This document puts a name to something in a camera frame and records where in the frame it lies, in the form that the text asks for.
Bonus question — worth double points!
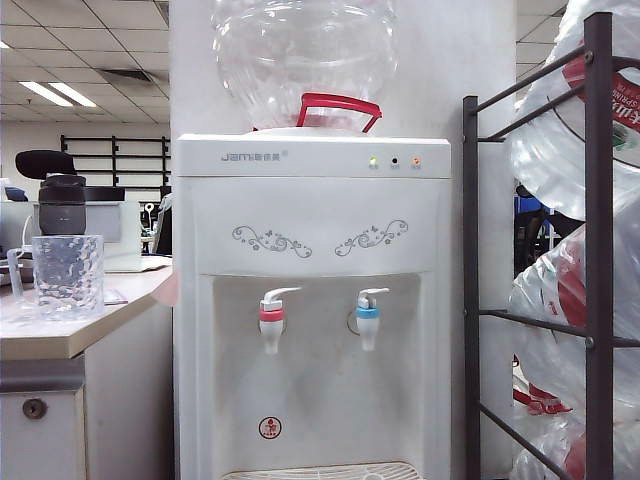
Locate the brown metal rack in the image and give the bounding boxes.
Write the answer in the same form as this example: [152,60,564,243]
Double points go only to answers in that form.
[461,11,640,480]

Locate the round cabinet lock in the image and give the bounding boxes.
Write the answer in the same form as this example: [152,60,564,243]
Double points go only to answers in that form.
[21,397,49,421]

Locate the red round sticker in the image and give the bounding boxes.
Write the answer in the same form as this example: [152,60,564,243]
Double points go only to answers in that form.
[257,415,285,442]

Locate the white cable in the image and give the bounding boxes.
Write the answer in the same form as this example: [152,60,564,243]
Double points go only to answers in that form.
[20,213,40,251]

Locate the black chair headrest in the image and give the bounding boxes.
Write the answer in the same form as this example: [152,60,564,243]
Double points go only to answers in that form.
[14,149,79,179]

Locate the clear plastic mug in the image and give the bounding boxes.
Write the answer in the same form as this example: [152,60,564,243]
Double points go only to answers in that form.
[5,233,107,322]

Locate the black wall shelf rack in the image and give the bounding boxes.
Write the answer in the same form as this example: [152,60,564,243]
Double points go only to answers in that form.
[59,133,173,188]

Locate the ceiling light panel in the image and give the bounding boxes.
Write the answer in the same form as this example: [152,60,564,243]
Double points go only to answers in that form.
[18,79,98,109]

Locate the white tap with blue collar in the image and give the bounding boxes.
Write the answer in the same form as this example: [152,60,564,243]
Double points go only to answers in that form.
[354,286,392,353]

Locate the white drip tray grille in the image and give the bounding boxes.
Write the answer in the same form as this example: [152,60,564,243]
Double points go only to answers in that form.
[219,460,426,480]

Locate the white tap with red collar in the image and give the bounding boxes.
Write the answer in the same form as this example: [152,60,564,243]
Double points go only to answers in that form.
[257,285,304,357]

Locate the white water dispenser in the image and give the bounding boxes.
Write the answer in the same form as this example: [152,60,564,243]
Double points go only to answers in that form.
[172,125,454,480]

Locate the clear inverted water jug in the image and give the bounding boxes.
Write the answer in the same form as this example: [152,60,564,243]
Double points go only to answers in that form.
[209,0,400,136]

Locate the grey water bottle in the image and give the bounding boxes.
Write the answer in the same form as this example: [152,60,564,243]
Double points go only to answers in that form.
[37,173,89,238]

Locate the white desk with beige top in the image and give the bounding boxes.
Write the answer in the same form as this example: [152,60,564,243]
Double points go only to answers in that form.
[0,263,177,480]

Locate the red jug handle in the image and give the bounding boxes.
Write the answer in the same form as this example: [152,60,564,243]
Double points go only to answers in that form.
[294,91,385,135]

